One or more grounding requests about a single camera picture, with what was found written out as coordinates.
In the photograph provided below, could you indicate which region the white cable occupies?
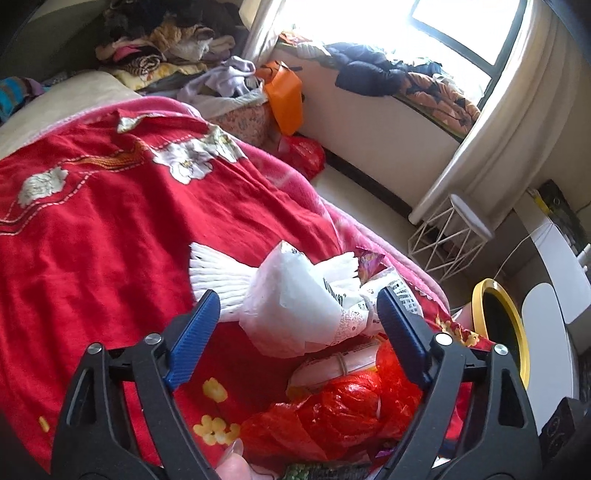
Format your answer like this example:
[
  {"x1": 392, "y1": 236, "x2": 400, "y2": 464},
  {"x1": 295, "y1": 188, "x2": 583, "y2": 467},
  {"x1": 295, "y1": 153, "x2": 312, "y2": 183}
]
[{"x1": 494, "y1": 222, "x2": 555, "y2": 287}]

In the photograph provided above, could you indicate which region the white plastic bag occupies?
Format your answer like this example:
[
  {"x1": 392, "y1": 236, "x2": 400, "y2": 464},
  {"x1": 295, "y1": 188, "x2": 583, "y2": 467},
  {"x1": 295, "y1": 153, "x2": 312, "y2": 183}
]
[{"x1": 240, "y1": 240, "x2": 384, "y2": 358}]

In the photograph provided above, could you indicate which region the orange paper bag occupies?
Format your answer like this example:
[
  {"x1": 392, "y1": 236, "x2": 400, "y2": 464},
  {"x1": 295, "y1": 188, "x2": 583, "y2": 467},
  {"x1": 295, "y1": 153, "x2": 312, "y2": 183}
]
[{"x1": 256, "y1": 60, "x2": 305, "y2": 137}]

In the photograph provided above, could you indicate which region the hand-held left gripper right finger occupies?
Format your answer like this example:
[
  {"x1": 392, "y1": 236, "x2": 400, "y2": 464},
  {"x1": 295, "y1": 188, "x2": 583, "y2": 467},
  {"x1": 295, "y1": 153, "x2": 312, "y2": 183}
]
[{"x1": 369, "y1": 285, "x2": 544, "y2": 480}]

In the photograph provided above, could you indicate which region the white pleated paper wrapper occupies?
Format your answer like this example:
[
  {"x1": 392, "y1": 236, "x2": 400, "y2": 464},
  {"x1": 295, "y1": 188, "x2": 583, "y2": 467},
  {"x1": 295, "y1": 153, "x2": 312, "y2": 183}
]
[{"x1": 188, "y1": 241, "x2": 362, "y2": 324}]

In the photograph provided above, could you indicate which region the white dressing desk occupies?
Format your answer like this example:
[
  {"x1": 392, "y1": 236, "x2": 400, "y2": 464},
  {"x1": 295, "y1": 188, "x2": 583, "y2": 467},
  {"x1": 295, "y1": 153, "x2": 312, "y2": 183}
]
[{"x1": 522, "y1": 217, "x2": 591, "y2": 421}]

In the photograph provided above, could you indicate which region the striped colourful cloth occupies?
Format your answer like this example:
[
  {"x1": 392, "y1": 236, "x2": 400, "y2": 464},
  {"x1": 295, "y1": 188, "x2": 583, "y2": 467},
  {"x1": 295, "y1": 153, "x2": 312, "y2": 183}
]
[{"x1": 0, "y1": 76, "x2": 44, "y2": 123}]

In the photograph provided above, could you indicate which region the red printed plastic bag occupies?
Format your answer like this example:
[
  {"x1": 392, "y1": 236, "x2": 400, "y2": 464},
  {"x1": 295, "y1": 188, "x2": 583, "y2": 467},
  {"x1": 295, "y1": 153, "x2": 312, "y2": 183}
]
[{"x1": 279, "y1": 136, "x2": 326, "y2": 181}]

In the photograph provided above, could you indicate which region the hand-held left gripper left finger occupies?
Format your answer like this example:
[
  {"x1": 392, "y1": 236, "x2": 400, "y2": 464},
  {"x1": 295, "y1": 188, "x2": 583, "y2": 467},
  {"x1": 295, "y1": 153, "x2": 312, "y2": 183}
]
[{"x1": 52, "y1": 289, "x2": 222, "y2": 480}]

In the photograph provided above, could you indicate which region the beige pillow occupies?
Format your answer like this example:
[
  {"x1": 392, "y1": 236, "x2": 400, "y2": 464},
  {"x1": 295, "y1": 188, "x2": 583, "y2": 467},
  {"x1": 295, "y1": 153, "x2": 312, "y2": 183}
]
[{"x1": 0, "y1": 69, "x2": 139, "y2": 158}]

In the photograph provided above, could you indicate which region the crumpled red plastic bag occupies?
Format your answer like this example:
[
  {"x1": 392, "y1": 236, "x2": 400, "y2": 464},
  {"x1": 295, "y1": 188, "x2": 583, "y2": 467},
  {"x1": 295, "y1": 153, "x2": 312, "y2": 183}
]
[{"x1": 240, "y1": 344, "x2": 462, "y2": 467}]

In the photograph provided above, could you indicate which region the pile of clothes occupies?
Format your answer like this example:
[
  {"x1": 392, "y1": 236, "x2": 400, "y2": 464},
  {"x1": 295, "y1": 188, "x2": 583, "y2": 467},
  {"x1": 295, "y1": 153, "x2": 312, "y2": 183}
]
[{"x1": 95, "y1": 0, "x2": 245, "y2": 88}]

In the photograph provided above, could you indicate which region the dark blue jacket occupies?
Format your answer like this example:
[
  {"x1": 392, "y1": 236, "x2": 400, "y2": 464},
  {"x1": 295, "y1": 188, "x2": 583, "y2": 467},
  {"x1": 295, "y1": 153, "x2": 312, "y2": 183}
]
[{"x1": 335, "y1": 41, "x2": 416, "y2": 97}]

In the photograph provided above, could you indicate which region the pale lilac garment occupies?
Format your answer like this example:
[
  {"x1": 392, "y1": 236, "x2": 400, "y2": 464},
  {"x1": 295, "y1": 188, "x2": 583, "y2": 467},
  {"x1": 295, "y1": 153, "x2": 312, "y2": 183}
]
[{"x1": 178, "y1": 55, "x2": 264, "y2": 107}]

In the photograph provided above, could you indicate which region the person's left hand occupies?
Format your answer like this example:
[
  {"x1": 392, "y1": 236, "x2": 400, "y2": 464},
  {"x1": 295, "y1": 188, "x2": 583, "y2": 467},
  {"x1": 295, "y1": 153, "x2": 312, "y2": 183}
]
[{"x1": 217, "y1": 438, "x2": 278, "y2": 480}]

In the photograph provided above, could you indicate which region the yellow rimmed trash bin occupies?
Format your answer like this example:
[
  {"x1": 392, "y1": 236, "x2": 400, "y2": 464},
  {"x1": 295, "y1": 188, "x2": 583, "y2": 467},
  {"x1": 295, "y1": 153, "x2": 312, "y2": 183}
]
[{"x1": 471, "y1": 277, "x2": 532, "y2": 393}]

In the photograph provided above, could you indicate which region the orange patterned quilt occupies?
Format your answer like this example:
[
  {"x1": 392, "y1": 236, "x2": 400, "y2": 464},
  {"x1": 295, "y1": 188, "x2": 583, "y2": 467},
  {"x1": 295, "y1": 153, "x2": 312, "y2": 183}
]
[{"x1": 397, "y1": 69, "x2": 481, "y2": 139}]

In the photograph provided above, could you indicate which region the window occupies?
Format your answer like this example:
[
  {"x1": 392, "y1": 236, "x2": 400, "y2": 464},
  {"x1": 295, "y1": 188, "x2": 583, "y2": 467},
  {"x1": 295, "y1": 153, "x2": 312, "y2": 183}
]
[{"x1": 295, "y1": 0, "x2": 527, "y2": 79}]

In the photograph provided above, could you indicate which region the white wire stool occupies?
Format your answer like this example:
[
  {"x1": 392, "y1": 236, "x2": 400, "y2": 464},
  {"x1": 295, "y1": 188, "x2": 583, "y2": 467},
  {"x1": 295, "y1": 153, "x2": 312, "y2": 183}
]
[{"x1": 409, "y1": 194, "x2": 496, "y2": 282}]

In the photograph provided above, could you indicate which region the cream plastic food tub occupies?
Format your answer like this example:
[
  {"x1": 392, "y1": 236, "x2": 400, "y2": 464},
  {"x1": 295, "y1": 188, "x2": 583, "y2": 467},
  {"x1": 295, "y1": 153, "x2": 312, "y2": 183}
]
[{"x1": 288, "y1": 342, "x2": 393, "y2": 398}]

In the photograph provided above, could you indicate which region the dark green packet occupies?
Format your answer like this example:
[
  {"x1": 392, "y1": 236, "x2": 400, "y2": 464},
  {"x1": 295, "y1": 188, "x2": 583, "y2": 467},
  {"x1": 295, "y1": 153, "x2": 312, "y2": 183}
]
[{"x1": 281, "y1": 462, "x2": 370, "y2": 480}]

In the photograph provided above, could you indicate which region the dark green bag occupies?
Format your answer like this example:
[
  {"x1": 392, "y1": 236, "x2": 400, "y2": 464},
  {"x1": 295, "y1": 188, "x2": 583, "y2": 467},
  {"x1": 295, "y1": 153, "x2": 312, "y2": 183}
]
[{"x1": 538, "y1": 180, "x2": 587, "y2": 241}]

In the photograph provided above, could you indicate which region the purple snack wrapper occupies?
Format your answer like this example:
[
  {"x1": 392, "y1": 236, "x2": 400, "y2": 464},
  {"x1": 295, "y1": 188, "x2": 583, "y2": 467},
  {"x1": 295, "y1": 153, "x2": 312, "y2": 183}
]
[{"x1": 355, "y1": 247, "x2": 385, "y2": 282}]

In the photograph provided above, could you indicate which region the white printed snack packet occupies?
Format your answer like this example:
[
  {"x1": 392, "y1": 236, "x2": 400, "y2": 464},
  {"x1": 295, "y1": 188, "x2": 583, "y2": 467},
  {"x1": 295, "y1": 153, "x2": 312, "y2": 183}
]
[{"x1": 323, "y1": 270, "x2": 426, "y2": 324}]

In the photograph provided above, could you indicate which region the colourful clothes heap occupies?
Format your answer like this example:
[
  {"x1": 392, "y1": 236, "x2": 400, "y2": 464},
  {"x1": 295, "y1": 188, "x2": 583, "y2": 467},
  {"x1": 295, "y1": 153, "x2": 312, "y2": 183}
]
[{"x1": 274, "y1": 30, "x2": 333, "y2": 61}]

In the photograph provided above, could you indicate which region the cream curtain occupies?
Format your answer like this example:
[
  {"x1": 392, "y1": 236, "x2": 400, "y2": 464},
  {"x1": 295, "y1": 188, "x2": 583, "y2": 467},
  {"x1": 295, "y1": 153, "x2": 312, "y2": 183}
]
[
  {"x1": 242, "y1": 0, "x2": 296, "y2": 65},
  {"x1": 411, "y1": 0, "x2": 591, "y2": 227}
]

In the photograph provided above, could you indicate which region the red floral blanket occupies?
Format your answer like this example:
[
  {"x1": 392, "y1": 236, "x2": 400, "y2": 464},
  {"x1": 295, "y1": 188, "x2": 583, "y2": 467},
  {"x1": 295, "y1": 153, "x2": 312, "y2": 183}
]
[{"x1": 0, "y1": 97, "x2": 497, "y2": 480}]

